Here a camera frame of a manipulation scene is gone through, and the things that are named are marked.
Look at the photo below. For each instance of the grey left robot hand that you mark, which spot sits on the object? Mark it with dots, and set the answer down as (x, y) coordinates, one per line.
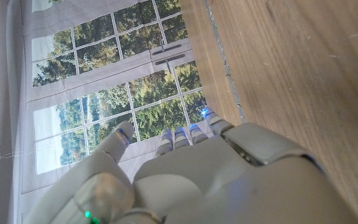
(228, 180)

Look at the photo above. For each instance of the printed window backdrop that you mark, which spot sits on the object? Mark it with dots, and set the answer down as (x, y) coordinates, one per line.
(104, 56)

